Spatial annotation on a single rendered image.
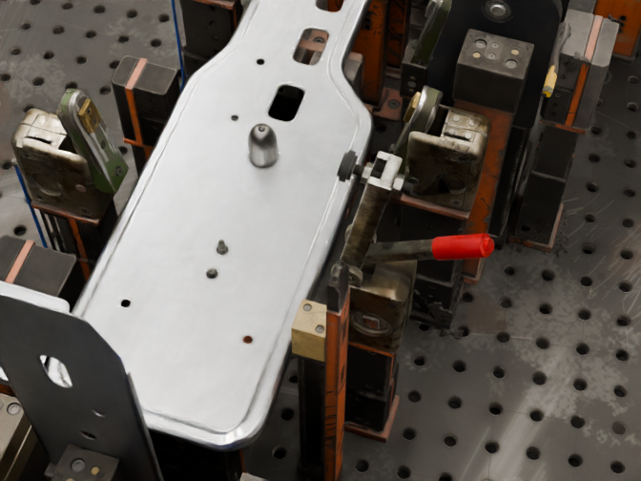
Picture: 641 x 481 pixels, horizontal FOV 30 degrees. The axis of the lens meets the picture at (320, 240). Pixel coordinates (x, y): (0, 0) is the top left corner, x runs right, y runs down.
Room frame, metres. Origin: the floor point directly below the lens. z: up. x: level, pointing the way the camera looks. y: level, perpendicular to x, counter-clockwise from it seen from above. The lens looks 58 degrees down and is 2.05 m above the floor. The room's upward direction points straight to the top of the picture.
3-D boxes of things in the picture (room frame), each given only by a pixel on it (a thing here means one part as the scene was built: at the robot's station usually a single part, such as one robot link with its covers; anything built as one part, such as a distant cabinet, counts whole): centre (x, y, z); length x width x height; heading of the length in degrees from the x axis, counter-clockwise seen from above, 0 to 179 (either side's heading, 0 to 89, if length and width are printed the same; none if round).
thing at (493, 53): (0.80, -0.18, 0.91); 0.07 x 0.05 x 0.42; 72
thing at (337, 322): (0.50, -0.02, 0.95); 0.03 x 0.01 x 0.50; 162
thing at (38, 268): (0.63, 0.30, 0.84); 0.11 x 0.10 x 0.28; 72
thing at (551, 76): (0.82, -0.25, 1.09); 0.10 x 0.01 x 0.01; 162
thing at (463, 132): (0.75, -0.14, 0.88); 0.11 x 0.09 x 0.37; 72
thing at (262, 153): (0.76, 0.06, 1.02); 0.03 x 0.03 x 0.07
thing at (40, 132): (0.76, 0.28, 0.87); 0.12 x 0.09 x 0.35; 72
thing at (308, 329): (0.53, 0.01, 0.88); 0.04 x 0.04 x 0.36; 72
